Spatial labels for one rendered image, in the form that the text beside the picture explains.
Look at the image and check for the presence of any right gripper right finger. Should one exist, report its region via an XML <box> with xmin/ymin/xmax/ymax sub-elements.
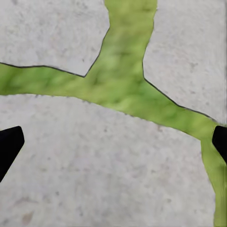
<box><xmin>212</xmin><ymin>125</ymin><xmax>227</xmax><ymax>164</ymax></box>

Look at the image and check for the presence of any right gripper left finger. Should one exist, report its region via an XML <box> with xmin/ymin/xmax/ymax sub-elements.
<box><xmin>0</xmin><ymin>126</ymin><xmax>25</xmax><ymax>182</ymax></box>

